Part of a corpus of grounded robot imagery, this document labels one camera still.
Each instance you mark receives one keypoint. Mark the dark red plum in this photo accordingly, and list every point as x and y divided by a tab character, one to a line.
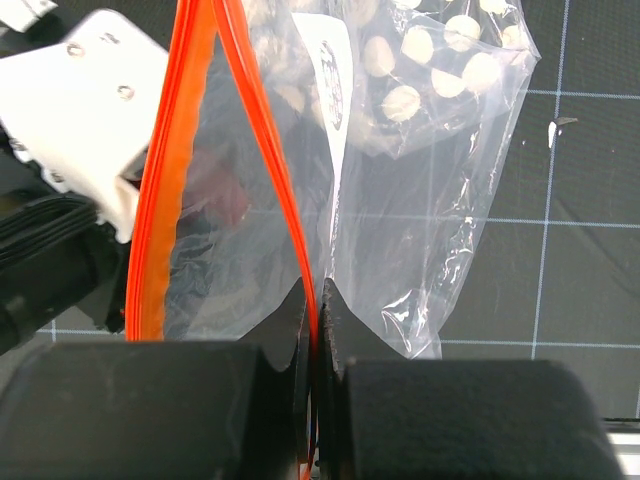
213	186

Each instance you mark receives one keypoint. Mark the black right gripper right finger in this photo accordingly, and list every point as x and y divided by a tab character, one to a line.
382	416

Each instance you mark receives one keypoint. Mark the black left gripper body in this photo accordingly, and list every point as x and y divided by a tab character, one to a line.
55	255

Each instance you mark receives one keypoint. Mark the black cutting mat with grid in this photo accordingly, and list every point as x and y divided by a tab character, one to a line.
557	272

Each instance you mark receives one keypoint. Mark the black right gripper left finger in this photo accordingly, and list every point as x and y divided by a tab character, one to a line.
163	410

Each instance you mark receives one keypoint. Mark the orange zipper clear bag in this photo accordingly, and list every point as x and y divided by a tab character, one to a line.
269	86

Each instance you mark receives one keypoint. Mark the white dotted clear bag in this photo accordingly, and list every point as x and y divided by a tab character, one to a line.
428	70

